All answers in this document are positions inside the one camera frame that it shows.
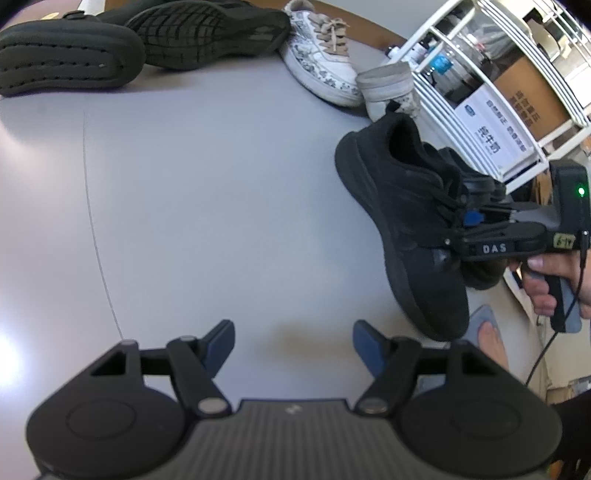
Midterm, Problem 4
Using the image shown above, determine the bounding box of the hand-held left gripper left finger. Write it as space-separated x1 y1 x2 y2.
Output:
89 318 236 419

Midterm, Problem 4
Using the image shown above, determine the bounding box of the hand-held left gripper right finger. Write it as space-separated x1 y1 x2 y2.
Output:
353 320 505 416

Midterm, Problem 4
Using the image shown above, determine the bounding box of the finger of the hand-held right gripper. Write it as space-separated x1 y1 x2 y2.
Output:
457 176 515 229
438 230 469 253

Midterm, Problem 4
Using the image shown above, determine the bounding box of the black lace-up sneaker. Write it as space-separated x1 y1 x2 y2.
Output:
335 112 509 342
124 0 293 71

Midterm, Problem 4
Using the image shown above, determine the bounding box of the white shoe rack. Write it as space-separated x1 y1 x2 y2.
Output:
385 0 591 197

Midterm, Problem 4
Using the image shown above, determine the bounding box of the white printed sneaker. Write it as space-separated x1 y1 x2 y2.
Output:
355 62 421 123
279 0 363 108

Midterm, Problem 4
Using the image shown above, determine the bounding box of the person's right hand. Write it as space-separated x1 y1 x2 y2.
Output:
510 254 591 320

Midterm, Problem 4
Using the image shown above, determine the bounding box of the white carton box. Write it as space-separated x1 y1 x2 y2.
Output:
452 85 548 181

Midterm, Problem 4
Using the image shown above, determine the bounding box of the person's right foot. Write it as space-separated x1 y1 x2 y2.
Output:
478 318 511 370

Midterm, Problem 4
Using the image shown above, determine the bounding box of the clear water bottle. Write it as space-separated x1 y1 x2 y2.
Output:
429 51 462 88

